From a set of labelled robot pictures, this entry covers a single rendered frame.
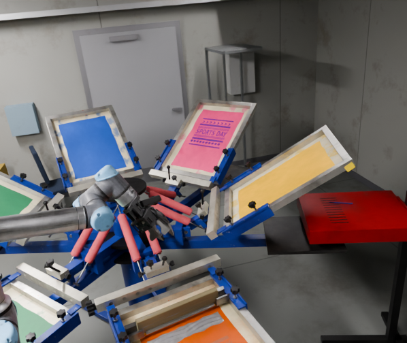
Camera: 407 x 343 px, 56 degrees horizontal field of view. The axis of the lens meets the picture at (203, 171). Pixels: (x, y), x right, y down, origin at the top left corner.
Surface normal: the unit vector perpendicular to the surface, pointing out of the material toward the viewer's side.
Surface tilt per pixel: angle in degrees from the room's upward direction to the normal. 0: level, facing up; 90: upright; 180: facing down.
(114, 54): 90
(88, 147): 32
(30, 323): 0
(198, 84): 90
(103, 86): 90
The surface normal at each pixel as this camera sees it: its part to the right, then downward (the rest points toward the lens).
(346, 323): -0.08, -0.91
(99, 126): 0.16, -0.60
